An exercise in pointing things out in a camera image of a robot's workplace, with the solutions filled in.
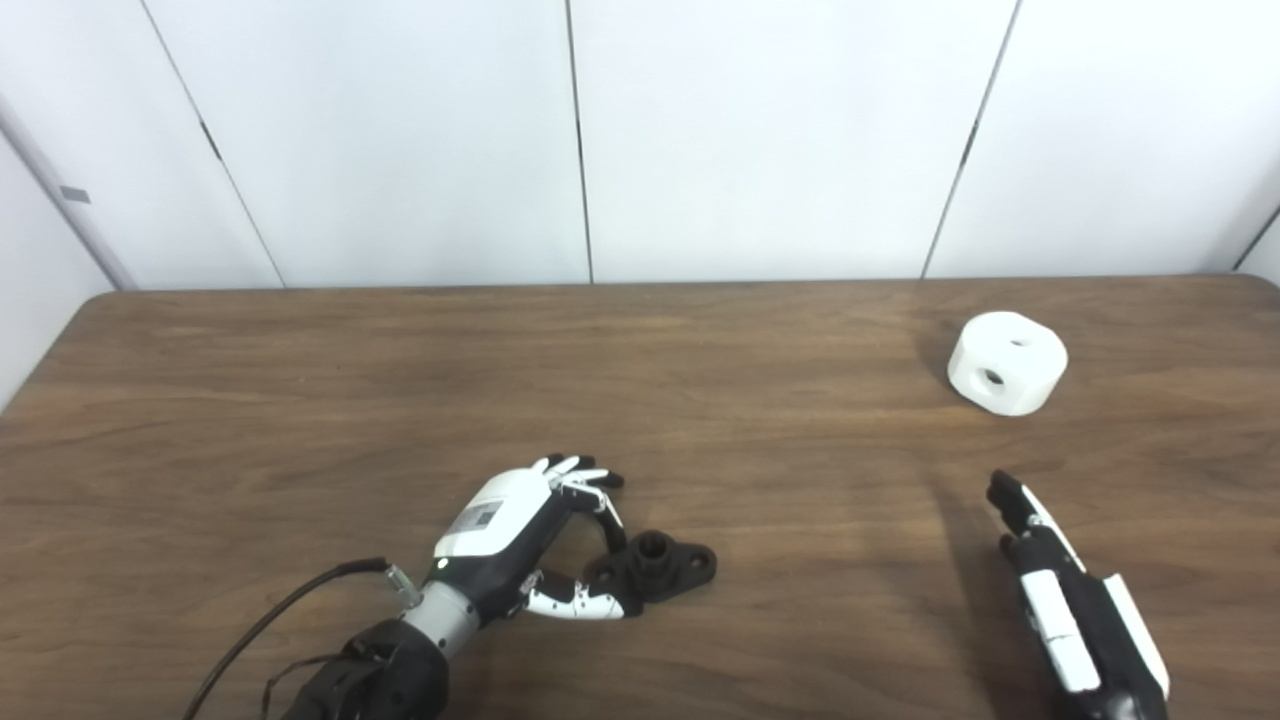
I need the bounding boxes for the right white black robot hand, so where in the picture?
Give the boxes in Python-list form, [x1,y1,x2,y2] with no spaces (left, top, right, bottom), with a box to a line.
[985,469,1172,720]

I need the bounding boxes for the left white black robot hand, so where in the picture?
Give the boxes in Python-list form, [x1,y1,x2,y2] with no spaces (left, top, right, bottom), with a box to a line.
[431,454,643,630]

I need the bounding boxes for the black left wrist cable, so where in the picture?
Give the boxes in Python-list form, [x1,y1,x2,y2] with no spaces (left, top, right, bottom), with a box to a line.
[182,556,417,720]

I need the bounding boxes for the black flanged holder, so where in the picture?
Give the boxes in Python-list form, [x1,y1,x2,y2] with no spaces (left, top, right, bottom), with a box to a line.
[582,531,719,606]

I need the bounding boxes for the round white piece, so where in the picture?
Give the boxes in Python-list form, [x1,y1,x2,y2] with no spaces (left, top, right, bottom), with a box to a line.
[946,310,1070,418]

